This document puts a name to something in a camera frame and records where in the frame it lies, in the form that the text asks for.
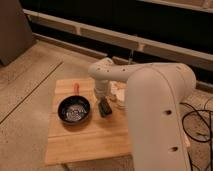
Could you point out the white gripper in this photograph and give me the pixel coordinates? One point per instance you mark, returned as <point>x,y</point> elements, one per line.
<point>101,88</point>

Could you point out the dark brown eraser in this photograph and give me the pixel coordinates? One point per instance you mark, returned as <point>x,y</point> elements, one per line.
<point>104,107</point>

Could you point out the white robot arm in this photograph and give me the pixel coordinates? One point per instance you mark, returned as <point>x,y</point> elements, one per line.
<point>153,95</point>

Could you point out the white plastic cup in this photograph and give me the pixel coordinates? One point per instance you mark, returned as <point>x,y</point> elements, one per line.
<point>120,97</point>

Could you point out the wooden board table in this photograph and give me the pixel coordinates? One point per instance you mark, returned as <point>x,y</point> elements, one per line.
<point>95,138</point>

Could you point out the brown cabinet corner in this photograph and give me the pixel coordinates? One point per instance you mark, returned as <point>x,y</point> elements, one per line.
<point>15,33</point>

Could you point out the black frying pan red handle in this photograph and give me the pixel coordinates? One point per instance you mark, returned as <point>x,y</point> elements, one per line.
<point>74,109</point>

